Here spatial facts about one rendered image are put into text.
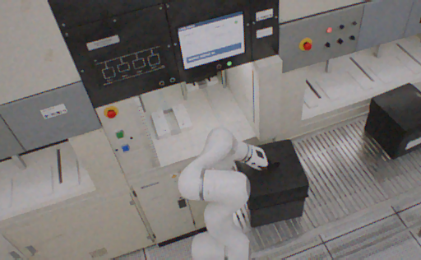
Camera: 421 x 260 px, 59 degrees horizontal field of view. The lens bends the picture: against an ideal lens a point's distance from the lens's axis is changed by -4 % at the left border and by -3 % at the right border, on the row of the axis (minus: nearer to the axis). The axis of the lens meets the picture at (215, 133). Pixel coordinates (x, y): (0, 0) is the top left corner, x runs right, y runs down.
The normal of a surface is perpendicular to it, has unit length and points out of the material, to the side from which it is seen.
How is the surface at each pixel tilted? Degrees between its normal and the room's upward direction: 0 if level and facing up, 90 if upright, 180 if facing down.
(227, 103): 0
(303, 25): 90
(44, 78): 90
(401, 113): 0
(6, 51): 90
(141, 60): 90
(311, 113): 0
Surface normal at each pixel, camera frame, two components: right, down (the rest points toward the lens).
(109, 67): 0.32, 0.68
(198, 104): -0.09, -0.66
